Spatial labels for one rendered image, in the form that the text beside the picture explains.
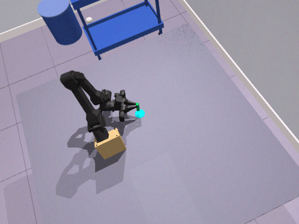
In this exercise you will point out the cyan circle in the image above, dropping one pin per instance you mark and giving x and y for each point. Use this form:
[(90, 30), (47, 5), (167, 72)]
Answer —
[(139, 114)]

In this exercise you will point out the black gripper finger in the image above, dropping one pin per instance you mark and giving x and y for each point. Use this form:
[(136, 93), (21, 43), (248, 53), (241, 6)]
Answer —
[(129, 108), (128, 102)]

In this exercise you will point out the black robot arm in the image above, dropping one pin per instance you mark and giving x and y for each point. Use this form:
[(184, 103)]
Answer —
[(75, 81)]

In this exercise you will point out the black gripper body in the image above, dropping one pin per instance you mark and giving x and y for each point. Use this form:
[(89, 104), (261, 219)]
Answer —
[(122, 108)]

